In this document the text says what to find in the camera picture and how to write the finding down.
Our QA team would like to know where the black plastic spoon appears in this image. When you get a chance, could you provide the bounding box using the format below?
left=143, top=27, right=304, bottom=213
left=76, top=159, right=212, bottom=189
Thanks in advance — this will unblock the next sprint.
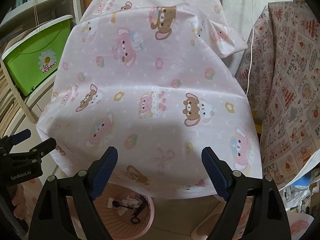
left=112, top=200, right=140, bottom=210

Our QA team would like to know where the white tissue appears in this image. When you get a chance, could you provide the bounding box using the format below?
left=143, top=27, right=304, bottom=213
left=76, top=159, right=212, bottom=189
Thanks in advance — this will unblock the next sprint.
left=117, top=195, right=140, bottom=216

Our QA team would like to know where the pink woven trash basket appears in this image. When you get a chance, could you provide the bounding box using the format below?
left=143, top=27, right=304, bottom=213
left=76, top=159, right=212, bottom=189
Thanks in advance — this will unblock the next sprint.
left=94, top=183, right=155, bottom=239

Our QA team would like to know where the green plastic storage box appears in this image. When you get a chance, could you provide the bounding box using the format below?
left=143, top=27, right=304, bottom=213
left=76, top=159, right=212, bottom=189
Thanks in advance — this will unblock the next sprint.
left=2, top=15, right=73, bottom=96

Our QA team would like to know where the white shelf unit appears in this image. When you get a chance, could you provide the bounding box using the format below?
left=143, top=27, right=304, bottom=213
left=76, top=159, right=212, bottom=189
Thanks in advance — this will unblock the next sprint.
left=1, top=0, right=83, bottom=135

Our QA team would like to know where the pink cartoon bear sheet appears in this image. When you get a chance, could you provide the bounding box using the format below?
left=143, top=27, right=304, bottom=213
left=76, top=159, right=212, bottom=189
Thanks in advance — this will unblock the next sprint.
left=36, top=0, right=263, bottom=199

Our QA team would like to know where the white charging cable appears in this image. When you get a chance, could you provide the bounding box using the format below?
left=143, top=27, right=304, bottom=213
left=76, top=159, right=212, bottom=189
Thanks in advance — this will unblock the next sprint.
left=245, top=0, right=256, bottom=95

